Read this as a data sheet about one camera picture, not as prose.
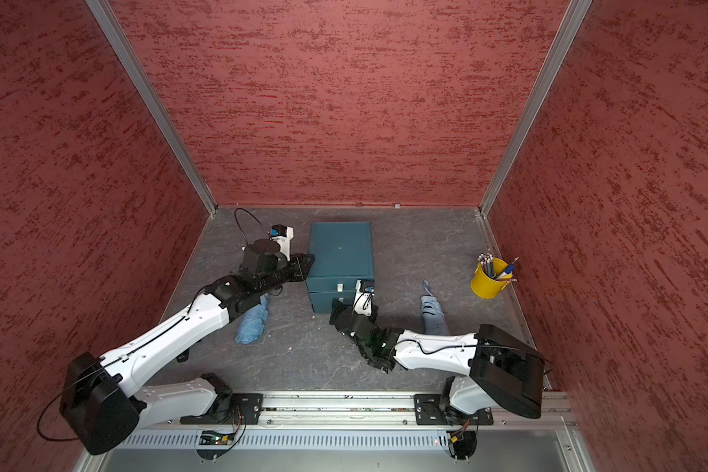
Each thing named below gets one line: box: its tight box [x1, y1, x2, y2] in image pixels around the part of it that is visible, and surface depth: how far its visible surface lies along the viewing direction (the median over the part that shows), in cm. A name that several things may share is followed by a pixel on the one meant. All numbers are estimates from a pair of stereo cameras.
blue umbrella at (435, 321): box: [420, 279, 451, 336], surface depth 90 cm
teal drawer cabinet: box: [304, 221, 375, 314], surface depth 82 cm
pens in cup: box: [476, 247, 521, 283], surface depth 90 cm
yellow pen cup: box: [470, 257, 511, 299], surface depth 93 cm
